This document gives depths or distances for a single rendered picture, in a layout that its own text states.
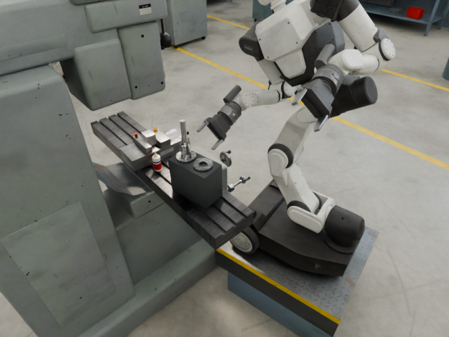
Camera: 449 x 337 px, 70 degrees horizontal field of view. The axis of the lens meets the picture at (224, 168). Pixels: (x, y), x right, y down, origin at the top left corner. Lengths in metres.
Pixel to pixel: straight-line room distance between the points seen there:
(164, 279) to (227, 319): 0.46
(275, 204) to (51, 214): 1.20
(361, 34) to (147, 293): 1.73
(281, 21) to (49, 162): 1.00
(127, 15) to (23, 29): 0.36
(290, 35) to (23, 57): 0.93
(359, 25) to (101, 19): 0.92
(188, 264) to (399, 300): 1.39
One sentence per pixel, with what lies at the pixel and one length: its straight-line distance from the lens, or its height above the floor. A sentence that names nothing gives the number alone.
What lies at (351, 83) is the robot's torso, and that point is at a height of 1.44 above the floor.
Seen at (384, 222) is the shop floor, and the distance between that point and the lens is 2.94.
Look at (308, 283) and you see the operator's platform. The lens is 1.91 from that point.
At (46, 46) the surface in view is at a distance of 1.31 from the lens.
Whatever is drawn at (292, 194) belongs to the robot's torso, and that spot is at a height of 0.77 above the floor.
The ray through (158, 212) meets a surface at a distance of 1.85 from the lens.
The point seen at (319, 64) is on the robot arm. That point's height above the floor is 1.60.
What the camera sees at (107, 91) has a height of 1.41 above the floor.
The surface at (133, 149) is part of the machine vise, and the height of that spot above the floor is 0.99.
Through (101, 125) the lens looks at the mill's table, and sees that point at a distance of 2.20.
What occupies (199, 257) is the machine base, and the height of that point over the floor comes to 0.20.
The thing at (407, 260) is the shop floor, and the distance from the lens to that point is 2.75.
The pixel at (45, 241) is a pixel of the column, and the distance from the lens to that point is 1.52.
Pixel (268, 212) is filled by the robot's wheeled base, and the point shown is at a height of 0.59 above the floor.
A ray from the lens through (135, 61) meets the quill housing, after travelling 1.46.
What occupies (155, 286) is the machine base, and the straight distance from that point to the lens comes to 2.13.
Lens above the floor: 1.99
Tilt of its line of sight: 39 degrees down
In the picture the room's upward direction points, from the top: straight up
